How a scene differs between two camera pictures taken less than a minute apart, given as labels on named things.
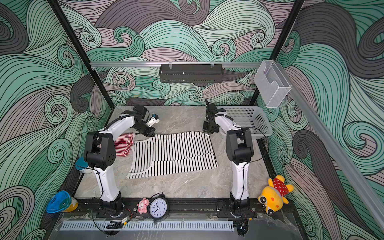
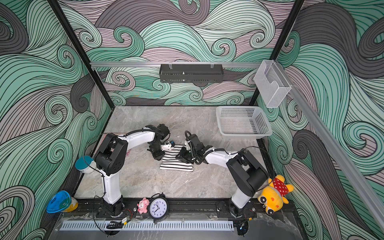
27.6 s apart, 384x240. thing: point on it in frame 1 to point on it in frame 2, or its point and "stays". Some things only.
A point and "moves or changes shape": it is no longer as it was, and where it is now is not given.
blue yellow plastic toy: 61,201 stays
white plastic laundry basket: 252,117 stays
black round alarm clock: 158,207 stays
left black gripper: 151,130 to 157,156
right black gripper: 205,129 to 182,157
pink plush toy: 143,205 stays
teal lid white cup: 82,166 stays
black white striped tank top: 172,152 moves or changes shape
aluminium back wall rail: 174,64 stays
